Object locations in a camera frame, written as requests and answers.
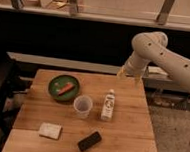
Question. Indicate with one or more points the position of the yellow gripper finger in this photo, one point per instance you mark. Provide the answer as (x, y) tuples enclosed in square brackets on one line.
[(121, 73), (137, 80)]

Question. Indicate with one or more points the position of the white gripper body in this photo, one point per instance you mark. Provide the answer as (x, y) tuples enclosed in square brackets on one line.
[(135, 65)]

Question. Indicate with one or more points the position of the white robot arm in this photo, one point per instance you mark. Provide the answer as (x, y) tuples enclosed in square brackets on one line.
[(149, 47)]

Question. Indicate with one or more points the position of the white plastic bottle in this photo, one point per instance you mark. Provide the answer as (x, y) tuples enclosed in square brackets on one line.
[(108, 106)]

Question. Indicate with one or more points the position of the clear plastic cup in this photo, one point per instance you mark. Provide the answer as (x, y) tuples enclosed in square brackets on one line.
[(82, 106)]

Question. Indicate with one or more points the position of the orange carrot piece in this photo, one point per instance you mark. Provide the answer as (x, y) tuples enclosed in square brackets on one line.
[(69, 86)]

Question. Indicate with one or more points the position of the green round plate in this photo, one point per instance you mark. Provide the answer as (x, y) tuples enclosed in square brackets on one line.
[(60, 81)]

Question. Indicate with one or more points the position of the black rectangular remote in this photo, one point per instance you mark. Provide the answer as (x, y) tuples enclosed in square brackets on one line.
[(89, 141)]

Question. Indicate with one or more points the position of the beige sponge block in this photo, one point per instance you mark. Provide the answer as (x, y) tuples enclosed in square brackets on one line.
[(50, 130)]

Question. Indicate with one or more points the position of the dark equipment at left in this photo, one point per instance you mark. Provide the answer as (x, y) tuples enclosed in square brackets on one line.
[(10, 83)]

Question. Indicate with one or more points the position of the grey metal shelf rail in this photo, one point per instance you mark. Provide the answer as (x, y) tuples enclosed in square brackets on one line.
[(154, 77)]

